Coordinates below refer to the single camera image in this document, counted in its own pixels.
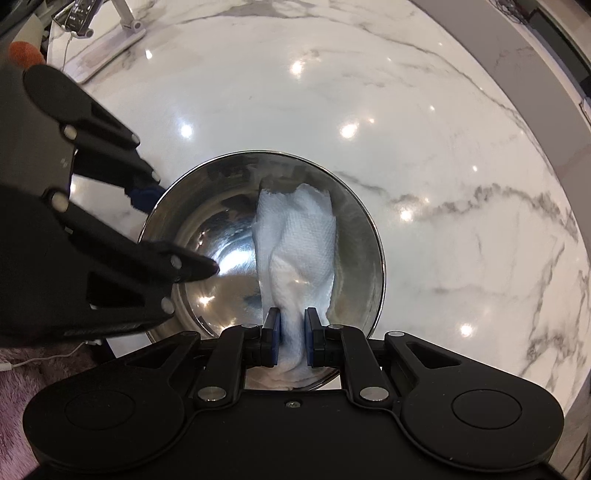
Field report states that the orange rounded object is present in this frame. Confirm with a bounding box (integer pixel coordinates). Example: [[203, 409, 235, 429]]
[[9, 41, 47, 66]]

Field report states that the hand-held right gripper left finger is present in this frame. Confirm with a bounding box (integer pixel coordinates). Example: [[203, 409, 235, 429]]
[[115, 308, 282, 409]]

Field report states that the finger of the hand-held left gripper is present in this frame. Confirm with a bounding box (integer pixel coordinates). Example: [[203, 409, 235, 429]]
[[50, 190, 219, 341], [61, 79, 163, 212]]

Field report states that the pink fuzzy blanket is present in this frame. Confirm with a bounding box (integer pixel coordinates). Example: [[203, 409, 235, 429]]
[[0, 344, 100, 480]]

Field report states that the white paper towel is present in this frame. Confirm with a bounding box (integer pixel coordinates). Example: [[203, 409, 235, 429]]
[[252, 181, 338, 388]]

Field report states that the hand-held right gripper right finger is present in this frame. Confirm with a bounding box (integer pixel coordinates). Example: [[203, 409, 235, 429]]
[[304, 307, 467, 408]]

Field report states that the white phone stand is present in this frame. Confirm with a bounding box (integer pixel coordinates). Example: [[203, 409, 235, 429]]
[[62, 0, 148, 85]]

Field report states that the stainless steel bowl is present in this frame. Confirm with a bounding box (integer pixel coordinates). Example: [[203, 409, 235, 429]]
[[137, 150, 386, 392]]

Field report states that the white charging cable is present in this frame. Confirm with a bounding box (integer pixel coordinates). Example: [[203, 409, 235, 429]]
[[0, 340, 100, 372]]

